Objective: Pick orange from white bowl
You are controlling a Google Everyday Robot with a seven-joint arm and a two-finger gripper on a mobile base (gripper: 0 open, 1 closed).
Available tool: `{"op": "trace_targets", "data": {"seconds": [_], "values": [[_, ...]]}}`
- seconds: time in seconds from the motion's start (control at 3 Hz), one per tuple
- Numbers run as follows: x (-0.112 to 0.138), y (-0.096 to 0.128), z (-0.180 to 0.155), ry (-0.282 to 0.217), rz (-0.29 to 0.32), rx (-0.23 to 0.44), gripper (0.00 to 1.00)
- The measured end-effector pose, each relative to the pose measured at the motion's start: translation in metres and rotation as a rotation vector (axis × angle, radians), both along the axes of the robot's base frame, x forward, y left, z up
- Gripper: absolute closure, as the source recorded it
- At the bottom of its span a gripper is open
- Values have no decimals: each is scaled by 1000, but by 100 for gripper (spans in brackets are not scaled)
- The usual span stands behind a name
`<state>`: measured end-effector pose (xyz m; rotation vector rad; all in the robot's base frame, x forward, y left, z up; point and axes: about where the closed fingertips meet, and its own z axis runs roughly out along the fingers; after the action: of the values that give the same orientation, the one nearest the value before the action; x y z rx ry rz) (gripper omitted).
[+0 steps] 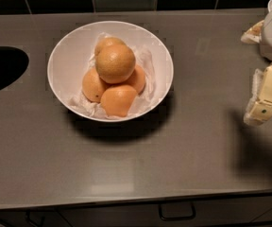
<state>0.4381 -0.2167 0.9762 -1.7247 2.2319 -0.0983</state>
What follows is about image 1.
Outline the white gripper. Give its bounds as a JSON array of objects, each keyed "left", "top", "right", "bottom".
[{"left": 241, "top": 0, "right": 272, "bottom": 126}]

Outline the orange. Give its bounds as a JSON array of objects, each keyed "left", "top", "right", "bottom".
[
  {"left": 100, "top": 84, "right": 138, "bottom": 117},
  {"left": 95, "top": 44, "right": 136, "bottom": 84},
  {"left": 126, "top": 64, "right": 146, "bottom": 94},
  {"left": 82, "top": 67, "right": 110, "bottom": 103},
  {"left": 94, "top": 37, "right": 125, "bottom": 56}
]

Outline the white ceramic bowl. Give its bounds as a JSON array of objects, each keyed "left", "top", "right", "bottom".
[{"left": 47, "top": 21, "right": 174, "bottom": 123}]

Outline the white paper towel lining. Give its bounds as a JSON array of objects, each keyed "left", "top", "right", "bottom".
[{"left": 68, "top": 33, "right": 155, "bottom": 120}]

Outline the grey cabinet drawer front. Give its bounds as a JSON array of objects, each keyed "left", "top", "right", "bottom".
[{"left": 0, "top": 196, "right": 272, "bottom": 227}]

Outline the black drawer handle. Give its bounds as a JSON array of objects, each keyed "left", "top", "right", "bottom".
[{"left": 158, "top": 202, "right": 196, "bottom": 221}]

